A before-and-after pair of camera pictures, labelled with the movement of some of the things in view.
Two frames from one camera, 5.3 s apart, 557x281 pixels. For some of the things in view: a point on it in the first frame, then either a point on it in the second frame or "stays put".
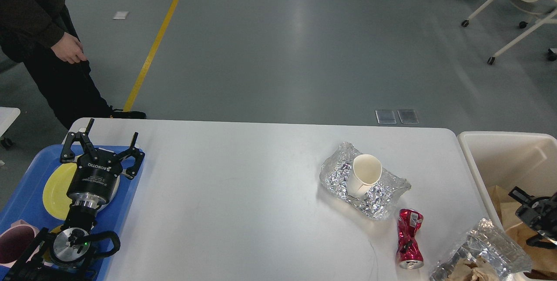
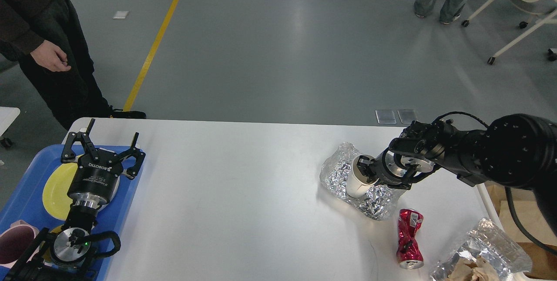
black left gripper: (92, 182) stays put
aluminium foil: (334, 172) stays put
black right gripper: (546, 208) -> (386, 169)
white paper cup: (367, 171) stays put
